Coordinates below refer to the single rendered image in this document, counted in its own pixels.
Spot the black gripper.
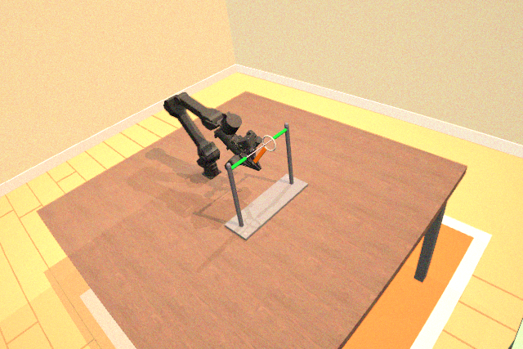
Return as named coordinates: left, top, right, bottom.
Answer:
left=226, top=134, right=262, bottom=171

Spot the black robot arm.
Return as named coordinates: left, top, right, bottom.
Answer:
left=163, top=92, right=257, bottom=180

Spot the orange handle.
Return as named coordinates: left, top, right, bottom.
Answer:
left=253, top=135, right=276, bottom=163

